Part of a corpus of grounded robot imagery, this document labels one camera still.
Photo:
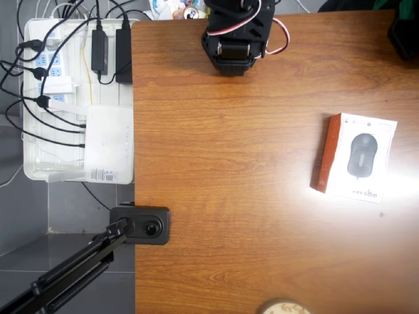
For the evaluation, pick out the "orange white mouse box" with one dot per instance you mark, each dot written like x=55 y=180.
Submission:
x=330 y=147

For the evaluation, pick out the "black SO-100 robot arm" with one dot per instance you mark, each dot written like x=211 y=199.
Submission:
x=244 y=23

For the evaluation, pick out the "white router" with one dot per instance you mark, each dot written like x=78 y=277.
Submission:
x=108 y=144

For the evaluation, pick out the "wide black power adapter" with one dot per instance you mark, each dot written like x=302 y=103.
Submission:
x=123 y=55

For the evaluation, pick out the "drink can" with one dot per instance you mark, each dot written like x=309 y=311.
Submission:
x=191 y=13

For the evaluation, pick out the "white plastic tray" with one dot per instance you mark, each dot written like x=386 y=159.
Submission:
x=73 y=101

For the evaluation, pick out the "slim black power adapter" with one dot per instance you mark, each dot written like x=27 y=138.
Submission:
x=99 y=49

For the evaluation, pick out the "white printed plastic bag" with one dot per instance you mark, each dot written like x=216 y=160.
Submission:
x=163 y=10

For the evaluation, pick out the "white plug adapter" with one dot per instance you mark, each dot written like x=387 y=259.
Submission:
x=59 y=85

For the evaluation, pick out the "round wooden coaster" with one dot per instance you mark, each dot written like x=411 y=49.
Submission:
x=284 y=308

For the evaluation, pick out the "black power plug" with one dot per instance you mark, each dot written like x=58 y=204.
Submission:
x=42 y=102
x=34 y=45
x=41 y=73

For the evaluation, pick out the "white power strip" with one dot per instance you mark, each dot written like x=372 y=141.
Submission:
x=54 y=60

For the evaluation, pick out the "black perforated printed block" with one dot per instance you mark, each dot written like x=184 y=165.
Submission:
x=406 y=39

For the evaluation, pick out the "black stand base with post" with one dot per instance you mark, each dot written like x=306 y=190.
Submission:
x=154 y=225

